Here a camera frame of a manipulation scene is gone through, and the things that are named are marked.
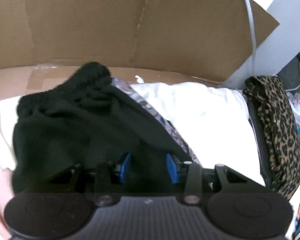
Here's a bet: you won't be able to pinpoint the leopard print garment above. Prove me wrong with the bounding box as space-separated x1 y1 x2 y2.
243 76 300 200

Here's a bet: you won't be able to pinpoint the white hose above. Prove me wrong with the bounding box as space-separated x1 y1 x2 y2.
237 0 258 77

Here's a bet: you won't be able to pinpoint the black shorts with patterned lining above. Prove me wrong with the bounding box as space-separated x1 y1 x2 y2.
11 61 203 195

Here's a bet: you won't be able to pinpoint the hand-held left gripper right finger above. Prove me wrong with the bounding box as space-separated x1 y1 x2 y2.
166 153 265 205

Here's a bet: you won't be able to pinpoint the black folded garment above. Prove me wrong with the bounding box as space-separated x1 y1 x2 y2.
246 97 278 190

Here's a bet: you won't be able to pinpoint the folded cardboard sheet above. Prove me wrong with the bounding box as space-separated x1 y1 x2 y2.
0 0 280 105

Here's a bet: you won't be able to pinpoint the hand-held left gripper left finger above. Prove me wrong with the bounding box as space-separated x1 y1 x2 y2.
47 152 132 205

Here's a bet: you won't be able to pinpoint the cream bear printed blanket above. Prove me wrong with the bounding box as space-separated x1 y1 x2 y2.
0 81 267 240

